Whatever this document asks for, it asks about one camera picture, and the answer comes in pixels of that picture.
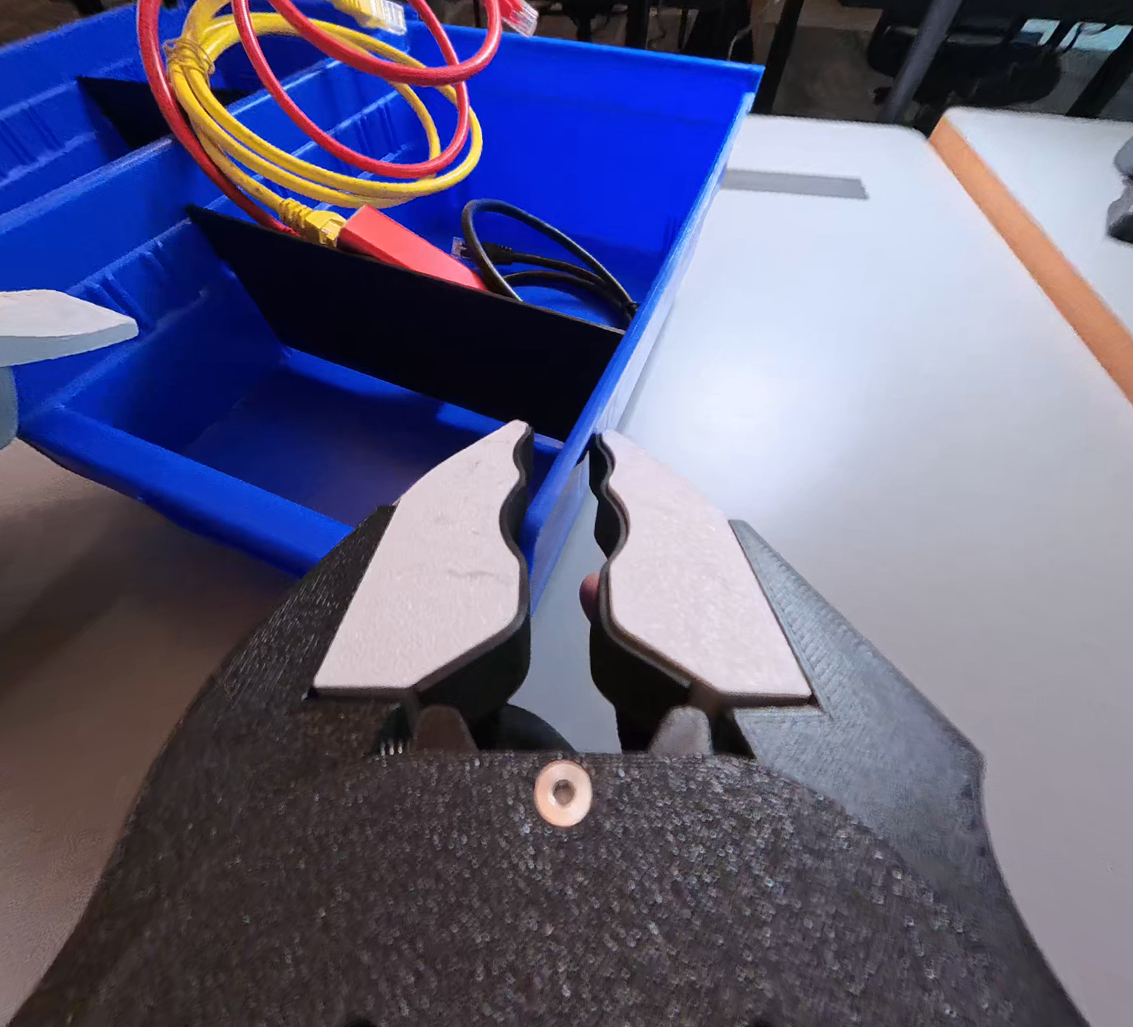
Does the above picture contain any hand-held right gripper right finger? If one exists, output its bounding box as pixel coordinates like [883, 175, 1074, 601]
[587, 429, 816, 752]

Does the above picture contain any black bin divider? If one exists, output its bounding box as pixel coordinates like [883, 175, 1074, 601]
[188, 204, 628, 441]
[78, 76, 253, 154]

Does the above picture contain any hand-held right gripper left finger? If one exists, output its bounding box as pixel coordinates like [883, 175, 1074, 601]
[310, 419, 535, 749]

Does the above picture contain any blue plastic bin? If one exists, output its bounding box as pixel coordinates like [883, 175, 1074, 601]
[0, 22, 764, 577]
[0, 0, 400, 216]

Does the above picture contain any black office chair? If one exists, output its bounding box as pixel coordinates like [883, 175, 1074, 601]
[867, 18, 1063, 110]

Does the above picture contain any yellow ethernet cable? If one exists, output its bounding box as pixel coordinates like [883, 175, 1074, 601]
[163, 0, 485, 250]

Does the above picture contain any grey tripod leg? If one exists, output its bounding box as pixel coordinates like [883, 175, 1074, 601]
[883, 0, 1012, 122]

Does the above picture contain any grey tape strip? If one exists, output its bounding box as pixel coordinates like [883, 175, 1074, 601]
[724, 169, 869, 201]

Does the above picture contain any black cable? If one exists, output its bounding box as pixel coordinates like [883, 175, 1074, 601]
[460, 198, 640, 331]

